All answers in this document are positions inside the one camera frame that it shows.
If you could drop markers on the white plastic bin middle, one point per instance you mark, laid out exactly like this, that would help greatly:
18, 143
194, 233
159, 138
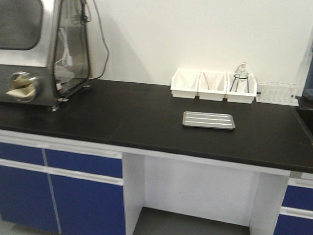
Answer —
212, 85

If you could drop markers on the stainless steel glove box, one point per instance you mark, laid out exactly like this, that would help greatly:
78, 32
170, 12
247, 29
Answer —
44, 52

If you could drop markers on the silver metal tray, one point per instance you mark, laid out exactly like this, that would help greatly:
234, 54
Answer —
208, 120

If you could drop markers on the clear test tube rack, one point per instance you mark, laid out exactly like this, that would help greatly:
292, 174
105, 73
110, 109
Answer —
277, 93

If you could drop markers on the blue and white bench cabinet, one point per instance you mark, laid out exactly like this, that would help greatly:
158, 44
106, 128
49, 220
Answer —
85, 188

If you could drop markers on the white plastic bin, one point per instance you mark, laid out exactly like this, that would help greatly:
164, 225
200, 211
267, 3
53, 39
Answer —
185, 83
212, 85
241, 97

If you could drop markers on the black sink basin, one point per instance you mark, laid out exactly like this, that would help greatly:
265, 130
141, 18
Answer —
305, 113

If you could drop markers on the white plastic bin left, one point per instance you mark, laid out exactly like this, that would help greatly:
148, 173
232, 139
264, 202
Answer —
185, 83

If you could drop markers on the black metal tripod stand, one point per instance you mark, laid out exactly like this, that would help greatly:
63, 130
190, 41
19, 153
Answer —
240, 83

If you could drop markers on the glass flask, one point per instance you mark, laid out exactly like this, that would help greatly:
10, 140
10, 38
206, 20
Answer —
240, 72

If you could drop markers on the white plastic bin right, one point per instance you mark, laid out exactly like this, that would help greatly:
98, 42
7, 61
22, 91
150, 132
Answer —
241, 97

